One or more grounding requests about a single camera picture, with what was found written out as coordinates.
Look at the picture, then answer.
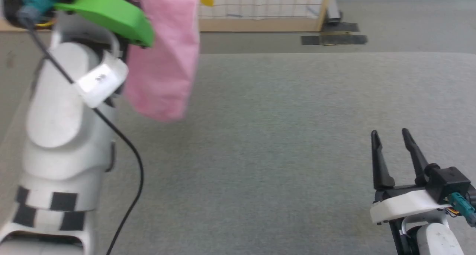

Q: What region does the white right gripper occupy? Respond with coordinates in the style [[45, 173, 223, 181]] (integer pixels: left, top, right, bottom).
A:
[[370, 128, 452, 224]]

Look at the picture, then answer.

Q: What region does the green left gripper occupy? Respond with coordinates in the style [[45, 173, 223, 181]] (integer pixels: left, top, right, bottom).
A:
[[54, 0, 155, 48]]

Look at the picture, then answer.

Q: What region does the pink garment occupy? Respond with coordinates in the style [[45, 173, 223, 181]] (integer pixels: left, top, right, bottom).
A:
[[125, 0, 201, 122]]

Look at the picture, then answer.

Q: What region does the white label tag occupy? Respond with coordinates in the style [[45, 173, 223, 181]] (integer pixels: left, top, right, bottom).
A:
[[75, 52, 129, 108]]

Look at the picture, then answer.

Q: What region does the grey sofa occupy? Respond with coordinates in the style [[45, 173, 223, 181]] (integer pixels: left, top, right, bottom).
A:
[[0, 52, 476, 255]]

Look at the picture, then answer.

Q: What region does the wooden framed net panel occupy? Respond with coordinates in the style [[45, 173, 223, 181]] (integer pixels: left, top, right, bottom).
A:
[[198, 0, 333, 32]]

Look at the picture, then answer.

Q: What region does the grey metal stand foot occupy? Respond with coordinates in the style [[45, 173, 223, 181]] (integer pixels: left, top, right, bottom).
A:
[[325, 0, 344, 25]]

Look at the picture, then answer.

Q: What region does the teal right cable connector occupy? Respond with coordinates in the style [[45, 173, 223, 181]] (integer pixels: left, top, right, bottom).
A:
[[448, 193, 476, 226]]

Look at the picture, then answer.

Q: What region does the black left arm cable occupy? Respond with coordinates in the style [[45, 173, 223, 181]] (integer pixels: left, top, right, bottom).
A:
[[26, 19, 145, 255]]

